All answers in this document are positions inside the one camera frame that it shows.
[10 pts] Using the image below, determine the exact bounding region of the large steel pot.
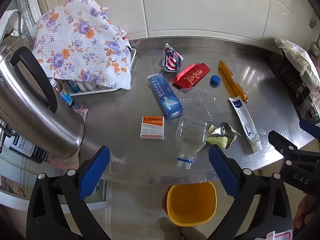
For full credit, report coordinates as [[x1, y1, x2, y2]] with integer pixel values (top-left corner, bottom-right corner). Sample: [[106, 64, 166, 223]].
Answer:
[[0, 34, 85, 159]]

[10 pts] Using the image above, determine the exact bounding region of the green silver foil wrapper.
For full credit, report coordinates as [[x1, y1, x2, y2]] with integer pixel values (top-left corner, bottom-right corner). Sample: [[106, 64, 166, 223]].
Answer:
[[205, 122, 242, 149]]

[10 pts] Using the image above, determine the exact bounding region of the long golden wrapper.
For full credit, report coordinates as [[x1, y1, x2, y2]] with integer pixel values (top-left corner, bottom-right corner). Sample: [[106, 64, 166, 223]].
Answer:
[[218, 60, 249, 104]]

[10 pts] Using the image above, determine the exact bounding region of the orange white medicine box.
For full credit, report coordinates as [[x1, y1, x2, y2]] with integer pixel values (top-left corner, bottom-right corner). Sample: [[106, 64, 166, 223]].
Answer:
[[140, 116, 165, 140]]

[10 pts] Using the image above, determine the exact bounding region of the red paper packet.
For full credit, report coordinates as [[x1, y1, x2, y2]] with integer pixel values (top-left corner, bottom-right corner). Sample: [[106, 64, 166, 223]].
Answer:
[[172, 64, 210, 90]]

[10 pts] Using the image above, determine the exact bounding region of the dark labelled canister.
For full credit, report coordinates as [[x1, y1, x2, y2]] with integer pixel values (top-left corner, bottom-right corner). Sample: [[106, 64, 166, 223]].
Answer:
[[7, 135, 49, 164]]

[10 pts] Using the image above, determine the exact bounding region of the striped snack wrapper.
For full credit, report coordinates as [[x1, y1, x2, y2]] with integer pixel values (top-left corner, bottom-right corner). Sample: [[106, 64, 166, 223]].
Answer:
[[160, 43, 184, 73]]

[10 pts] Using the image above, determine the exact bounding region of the pink cloth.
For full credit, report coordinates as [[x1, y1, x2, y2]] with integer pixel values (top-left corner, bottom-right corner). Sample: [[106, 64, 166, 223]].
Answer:
[[47, 102, 89, 171]]

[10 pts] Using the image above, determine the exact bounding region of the clear plastic blister tray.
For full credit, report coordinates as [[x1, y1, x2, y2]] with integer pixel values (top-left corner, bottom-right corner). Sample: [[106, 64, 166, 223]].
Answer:
[[180, 87, 218, 124]]

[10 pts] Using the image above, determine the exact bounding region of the checkered white cloth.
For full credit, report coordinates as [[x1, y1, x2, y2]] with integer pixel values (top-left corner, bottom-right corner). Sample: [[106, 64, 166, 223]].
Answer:
[[0, 9, 27, 39]]

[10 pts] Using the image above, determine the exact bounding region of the clear plastic bottle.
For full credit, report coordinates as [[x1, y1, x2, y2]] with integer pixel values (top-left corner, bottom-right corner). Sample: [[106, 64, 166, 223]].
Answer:
[[175, 116, 209, 169]]

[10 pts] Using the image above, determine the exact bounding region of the long blue carton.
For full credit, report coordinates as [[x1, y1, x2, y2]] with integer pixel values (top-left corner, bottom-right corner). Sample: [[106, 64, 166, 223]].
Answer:
[[147, 73, 184, 119]]

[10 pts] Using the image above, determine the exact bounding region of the white plastic tray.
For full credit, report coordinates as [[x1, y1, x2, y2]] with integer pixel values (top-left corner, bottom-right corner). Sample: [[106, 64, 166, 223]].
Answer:
[[66, 45, 137, 97]]

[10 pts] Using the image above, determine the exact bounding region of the person's right hand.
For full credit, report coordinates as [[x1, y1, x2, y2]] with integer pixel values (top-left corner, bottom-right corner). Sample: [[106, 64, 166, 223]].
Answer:
[[293, 194, 312, 231]]

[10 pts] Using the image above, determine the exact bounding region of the white ointment tube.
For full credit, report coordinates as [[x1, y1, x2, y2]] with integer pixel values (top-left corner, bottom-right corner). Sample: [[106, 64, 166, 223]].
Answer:
[[229, 97, 262, 154]]

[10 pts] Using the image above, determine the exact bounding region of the white quilted cloth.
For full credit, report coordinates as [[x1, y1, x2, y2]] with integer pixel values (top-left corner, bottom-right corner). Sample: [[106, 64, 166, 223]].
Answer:
[[274, 38, 320, 90]]

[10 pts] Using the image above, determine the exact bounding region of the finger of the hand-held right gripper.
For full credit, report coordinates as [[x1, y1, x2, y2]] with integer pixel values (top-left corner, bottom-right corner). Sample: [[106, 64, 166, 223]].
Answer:
[[299, 119, 320, 140], [268, 130, 304, 161]]

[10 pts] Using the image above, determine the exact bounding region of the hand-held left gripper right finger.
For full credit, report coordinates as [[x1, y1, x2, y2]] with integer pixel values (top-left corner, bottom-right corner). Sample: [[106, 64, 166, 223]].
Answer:
[[208, 145, 293, 240]]

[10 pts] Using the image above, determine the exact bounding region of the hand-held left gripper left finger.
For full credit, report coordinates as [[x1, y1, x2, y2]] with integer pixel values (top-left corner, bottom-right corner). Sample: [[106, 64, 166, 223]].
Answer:
[[26, 145, 112, 240]]

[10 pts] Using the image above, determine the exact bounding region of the floral white cloth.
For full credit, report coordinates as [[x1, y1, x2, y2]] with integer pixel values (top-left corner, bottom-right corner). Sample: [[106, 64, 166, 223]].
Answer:
[[32, 0, 132, 90]]

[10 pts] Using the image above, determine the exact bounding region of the black appliance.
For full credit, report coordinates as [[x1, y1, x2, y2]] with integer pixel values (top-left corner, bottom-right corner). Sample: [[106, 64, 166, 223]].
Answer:
[[270, 47, 320, 121]]

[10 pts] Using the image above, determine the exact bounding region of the yellow plastic bin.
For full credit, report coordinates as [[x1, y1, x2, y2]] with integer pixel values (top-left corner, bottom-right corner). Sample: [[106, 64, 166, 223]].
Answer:
[[166, 181, 217, 227]]

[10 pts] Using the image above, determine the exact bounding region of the metal wire rack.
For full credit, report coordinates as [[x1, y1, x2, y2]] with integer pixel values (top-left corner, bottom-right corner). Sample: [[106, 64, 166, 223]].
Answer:
[[10, 0, 42, 40]]

